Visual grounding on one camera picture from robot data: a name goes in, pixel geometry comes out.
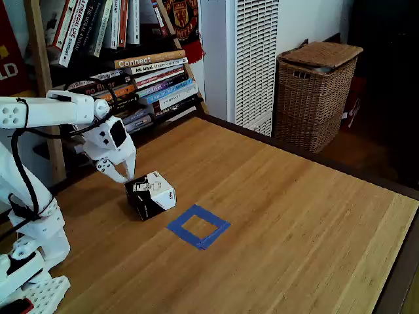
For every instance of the green spine book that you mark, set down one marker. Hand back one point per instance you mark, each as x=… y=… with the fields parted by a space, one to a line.
x=101 y=29

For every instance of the orange spine upright book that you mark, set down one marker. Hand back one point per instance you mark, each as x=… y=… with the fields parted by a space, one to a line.
x=123 y=23

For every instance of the wicker laundry basket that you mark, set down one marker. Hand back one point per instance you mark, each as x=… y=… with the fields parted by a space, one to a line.
x=311 y=98

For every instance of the thick white spine book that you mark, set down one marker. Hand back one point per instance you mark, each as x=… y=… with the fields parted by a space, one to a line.
x=178 y=98

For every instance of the black and white box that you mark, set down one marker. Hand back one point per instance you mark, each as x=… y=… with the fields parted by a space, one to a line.
x=154 y=196

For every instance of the thin red leaning book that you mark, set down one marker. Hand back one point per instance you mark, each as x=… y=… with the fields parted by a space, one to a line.
x=160 y=19

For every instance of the tan Connect book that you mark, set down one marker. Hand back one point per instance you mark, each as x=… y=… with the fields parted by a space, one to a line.
x=147 y=59

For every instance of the black no filter book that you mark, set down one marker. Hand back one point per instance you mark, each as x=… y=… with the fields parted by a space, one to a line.
x=91 y=89

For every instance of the lavender spine book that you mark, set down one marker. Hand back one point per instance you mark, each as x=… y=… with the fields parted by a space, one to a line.
x=140 y=121

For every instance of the narrow white book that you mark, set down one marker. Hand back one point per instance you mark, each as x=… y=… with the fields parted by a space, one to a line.
x=115 y=26

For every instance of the wooden ladder bookshelf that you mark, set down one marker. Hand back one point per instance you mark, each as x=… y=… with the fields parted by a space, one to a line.
x=44 y=81

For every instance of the red football scarf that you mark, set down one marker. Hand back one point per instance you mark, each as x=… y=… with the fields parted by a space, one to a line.
x=183 y=19

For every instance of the black Rocket Science book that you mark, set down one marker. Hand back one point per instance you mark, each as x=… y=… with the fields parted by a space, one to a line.
x=127 y=101

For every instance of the red yellow wall banner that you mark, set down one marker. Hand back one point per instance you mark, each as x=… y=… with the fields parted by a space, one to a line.
x=10 y=49

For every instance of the white perforated mounting plate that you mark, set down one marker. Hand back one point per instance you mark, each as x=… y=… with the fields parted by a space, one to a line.
x=49 y=294

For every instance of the white Modern Romance book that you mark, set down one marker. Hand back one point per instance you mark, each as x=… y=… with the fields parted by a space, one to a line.
x=157 y=65

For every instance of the orange spine flat book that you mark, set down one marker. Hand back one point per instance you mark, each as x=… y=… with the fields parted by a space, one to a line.
x=124 y=90

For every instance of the black spine book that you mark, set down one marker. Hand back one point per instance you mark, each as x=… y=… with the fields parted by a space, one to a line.
x=176 y=108

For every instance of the red black clamp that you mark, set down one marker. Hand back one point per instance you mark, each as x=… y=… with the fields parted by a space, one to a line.
x=16 y=307

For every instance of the white spine upright book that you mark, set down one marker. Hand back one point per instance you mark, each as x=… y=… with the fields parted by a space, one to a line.
x=133 y=23

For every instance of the blue spine book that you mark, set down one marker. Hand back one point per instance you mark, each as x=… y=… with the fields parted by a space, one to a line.
x=170 y=91

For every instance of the blue tape square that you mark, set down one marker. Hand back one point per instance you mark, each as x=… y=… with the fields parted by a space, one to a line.
x=173 y=226

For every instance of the grey spine book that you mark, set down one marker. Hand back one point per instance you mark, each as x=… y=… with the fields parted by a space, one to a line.
x=104 y=76

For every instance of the white Financial Life book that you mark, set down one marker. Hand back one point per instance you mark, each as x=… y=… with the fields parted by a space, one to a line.
x=73 y=36

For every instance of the red bag white print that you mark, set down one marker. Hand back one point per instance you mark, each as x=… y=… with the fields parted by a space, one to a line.
x=355 y=98

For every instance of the black Moral Animal book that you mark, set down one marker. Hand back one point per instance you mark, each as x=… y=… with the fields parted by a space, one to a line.
x=85 y=29

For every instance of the purple spine book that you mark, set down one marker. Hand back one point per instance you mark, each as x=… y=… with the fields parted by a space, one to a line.
x=163 y=85

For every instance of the red spine book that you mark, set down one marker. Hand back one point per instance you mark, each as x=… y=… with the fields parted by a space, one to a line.
x=63 y=26

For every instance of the white louvered heater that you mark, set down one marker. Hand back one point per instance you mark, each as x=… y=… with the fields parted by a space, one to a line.
x=255 y=65

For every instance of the red white striped book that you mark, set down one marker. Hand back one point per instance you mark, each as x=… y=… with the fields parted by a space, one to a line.
x=157 y=76

